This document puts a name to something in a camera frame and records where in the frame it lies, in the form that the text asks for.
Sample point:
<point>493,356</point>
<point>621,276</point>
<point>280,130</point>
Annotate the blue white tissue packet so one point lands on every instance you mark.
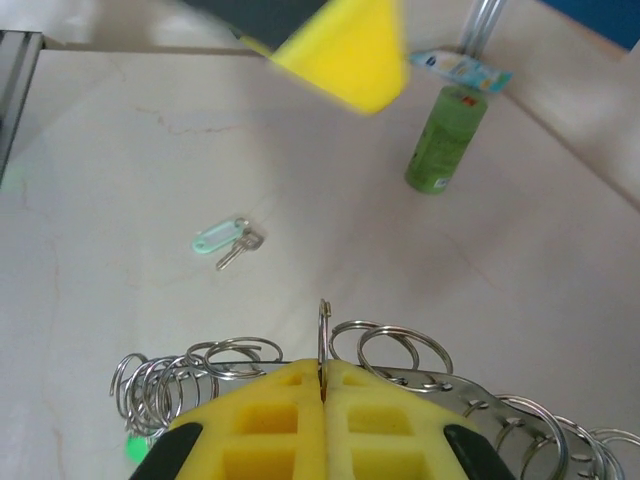
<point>460,70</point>

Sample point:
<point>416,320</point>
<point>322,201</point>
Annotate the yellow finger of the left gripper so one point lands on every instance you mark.
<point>350,55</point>

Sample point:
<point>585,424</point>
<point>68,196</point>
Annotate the key with pale translucent tag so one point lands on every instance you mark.
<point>215,240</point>

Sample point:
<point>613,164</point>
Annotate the aluminium corner post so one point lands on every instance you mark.
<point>480,25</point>

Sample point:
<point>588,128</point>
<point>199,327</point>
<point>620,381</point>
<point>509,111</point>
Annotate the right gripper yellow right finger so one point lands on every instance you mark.
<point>380,400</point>

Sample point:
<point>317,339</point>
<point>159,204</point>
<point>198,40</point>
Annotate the metal key band with rings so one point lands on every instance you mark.
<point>452,387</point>

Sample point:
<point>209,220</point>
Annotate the long aluminium base rail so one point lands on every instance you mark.
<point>17,100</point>

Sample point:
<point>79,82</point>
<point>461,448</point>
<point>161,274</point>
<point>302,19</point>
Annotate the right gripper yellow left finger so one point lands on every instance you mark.
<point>280,395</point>

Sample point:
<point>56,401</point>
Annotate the green cylindrical bottle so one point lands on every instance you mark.
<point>445,140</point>

